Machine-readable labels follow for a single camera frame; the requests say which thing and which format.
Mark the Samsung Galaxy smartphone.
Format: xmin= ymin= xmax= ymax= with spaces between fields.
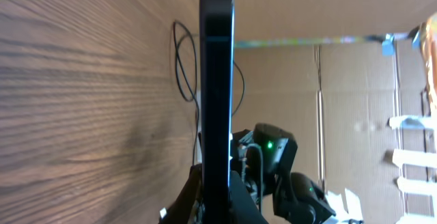
xmin=199 ymin=0 xmax=234 ymax=223

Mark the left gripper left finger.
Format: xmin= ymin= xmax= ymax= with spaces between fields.
xmin=158 ymin=164 xmax=202 ymax=224

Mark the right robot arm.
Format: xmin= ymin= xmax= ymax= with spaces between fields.
xmin=230 ymin=123 xmax=336 ymax=223

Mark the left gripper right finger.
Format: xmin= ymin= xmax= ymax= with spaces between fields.
xmin=229 ymin=171 xmax=268 ymax=224

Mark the cardboard wall panel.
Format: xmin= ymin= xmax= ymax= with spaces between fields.
xmin=232 ymin=0 xmax=436 ymax=223

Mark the black USB charging cable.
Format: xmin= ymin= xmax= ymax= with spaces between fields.
xmin=172 ymin=19 xmax=246 ymax=167

